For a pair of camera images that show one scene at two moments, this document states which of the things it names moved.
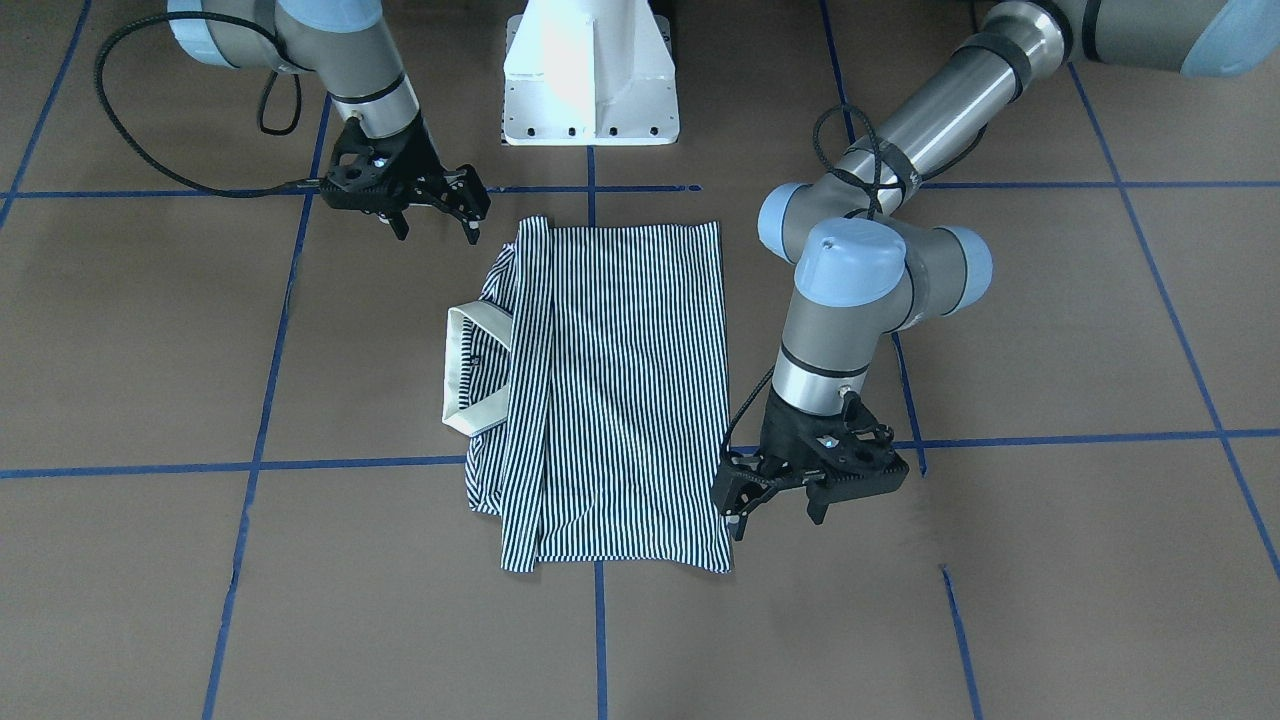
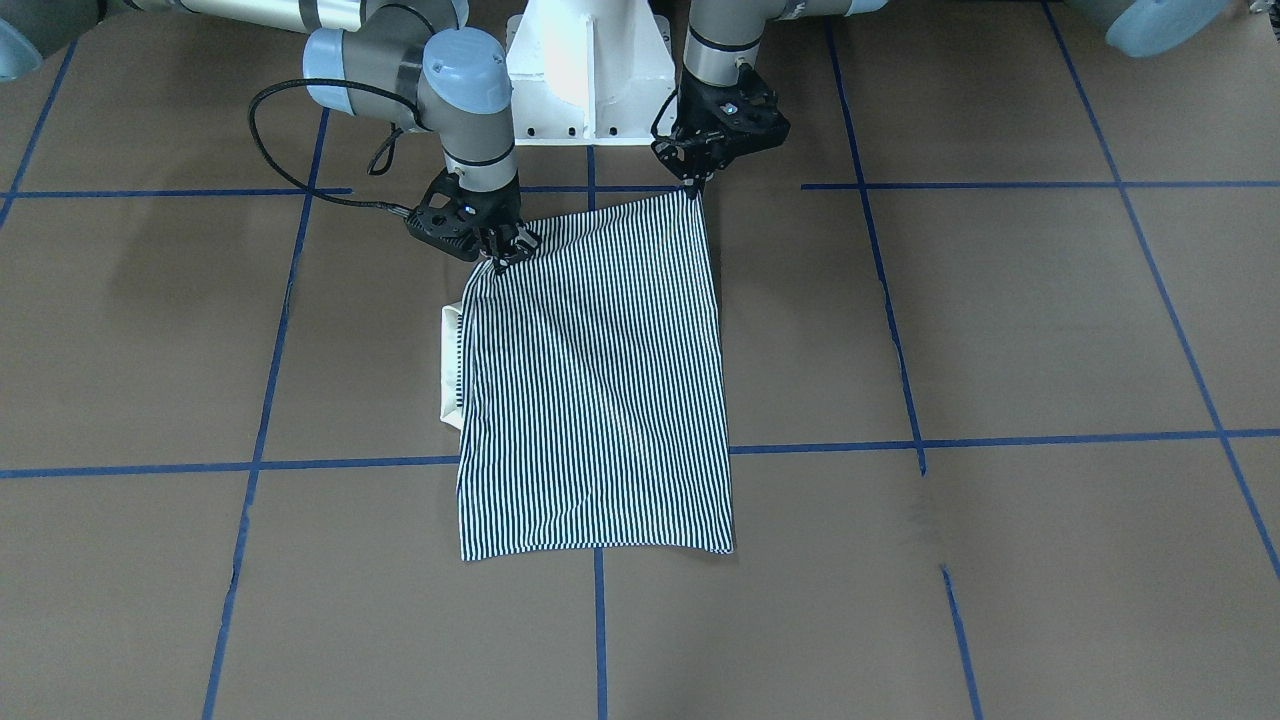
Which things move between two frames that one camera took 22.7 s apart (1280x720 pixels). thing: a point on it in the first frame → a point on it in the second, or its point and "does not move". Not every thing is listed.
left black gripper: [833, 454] → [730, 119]
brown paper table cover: [227, 490] does not move
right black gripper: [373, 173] → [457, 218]
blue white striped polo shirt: [590, 378] does not move
